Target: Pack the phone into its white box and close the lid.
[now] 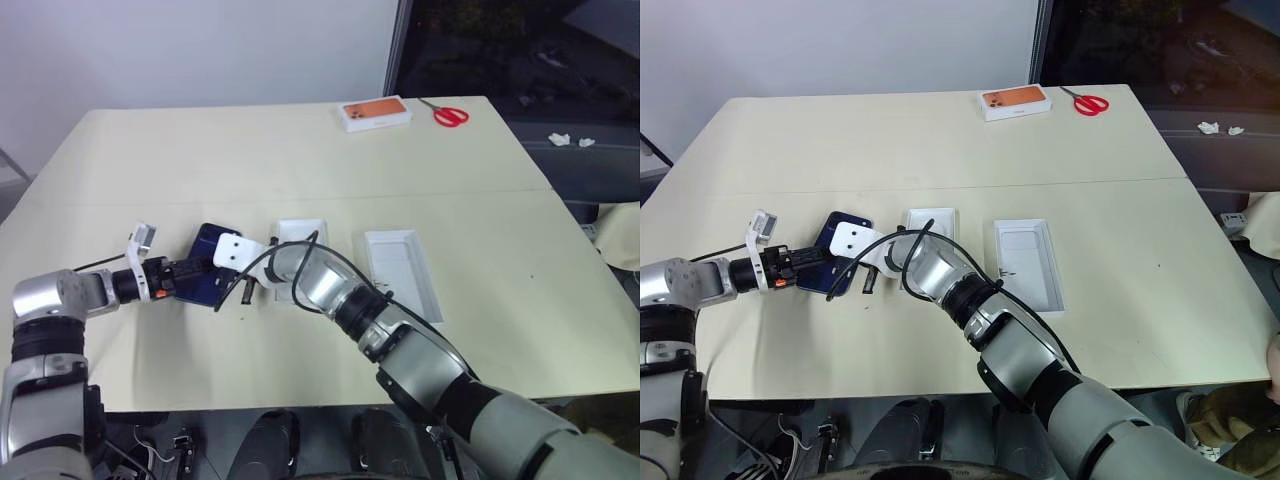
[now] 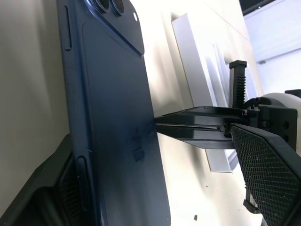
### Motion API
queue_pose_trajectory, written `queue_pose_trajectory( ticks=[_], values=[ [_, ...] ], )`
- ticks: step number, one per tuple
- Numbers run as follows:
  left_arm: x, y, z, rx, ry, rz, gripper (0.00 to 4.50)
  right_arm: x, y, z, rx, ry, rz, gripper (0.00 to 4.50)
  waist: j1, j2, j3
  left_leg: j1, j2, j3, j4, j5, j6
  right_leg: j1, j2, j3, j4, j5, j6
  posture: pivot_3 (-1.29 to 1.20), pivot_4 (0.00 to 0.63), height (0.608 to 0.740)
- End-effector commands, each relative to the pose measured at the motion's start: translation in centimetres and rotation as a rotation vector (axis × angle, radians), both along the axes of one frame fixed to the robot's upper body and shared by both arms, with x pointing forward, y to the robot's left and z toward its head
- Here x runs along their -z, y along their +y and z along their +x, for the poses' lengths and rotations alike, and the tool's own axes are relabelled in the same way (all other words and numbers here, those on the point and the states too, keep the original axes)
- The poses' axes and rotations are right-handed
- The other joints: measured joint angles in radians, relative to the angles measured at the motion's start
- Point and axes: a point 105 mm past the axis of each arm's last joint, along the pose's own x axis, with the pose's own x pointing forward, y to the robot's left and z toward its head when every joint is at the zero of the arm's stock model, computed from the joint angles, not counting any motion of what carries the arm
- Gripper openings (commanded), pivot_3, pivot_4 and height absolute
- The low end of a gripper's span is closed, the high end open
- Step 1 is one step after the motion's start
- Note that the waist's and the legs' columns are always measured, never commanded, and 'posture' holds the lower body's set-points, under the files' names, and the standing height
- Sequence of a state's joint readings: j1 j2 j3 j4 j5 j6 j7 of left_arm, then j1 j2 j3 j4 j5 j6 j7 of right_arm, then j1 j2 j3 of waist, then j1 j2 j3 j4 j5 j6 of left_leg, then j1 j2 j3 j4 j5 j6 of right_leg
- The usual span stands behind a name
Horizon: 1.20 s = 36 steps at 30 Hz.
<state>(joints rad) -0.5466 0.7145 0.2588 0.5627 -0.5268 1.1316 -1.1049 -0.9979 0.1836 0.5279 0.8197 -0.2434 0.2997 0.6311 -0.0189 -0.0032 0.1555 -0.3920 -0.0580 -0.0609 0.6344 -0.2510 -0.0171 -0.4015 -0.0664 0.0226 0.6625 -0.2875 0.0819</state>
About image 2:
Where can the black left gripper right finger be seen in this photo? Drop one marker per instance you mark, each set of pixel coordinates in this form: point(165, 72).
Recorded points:
point(270, 171)

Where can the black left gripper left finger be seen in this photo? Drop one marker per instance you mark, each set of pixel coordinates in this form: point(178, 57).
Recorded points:
point(40, 195)

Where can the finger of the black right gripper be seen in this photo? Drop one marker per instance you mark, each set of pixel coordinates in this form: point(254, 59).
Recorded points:
point(200, 137)

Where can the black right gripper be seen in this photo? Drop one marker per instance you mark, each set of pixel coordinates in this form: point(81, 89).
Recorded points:
point(275, 120)

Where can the dark blue smartphone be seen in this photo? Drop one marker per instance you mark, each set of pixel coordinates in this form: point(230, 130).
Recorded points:
point(113, 106)

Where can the white phone box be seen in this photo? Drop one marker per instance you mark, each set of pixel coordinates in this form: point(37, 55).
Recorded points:
point(200, 70)

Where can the small dark crumb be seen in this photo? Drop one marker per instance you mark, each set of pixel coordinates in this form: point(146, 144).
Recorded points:
point(195, 218)

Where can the dark background panel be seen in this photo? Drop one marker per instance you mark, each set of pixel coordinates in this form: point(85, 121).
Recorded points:
point(270, 4)

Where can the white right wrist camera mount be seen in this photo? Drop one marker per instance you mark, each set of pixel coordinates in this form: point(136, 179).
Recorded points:
point(278, 99)

